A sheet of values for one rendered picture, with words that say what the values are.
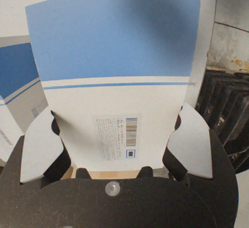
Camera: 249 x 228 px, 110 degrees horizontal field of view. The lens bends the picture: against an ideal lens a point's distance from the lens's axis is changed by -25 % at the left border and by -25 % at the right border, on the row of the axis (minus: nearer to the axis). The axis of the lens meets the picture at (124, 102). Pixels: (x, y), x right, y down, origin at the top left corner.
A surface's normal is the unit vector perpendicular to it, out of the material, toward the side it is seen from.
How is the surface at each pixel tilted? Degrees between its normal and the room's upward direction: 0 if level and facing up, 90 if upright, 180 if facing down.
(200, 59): 0
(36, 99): 90
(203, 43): 0
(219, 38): 0
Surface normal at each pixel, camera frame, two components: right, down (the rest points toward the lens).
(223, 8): 0.04, 0.50
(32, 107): 1.00, -0.08
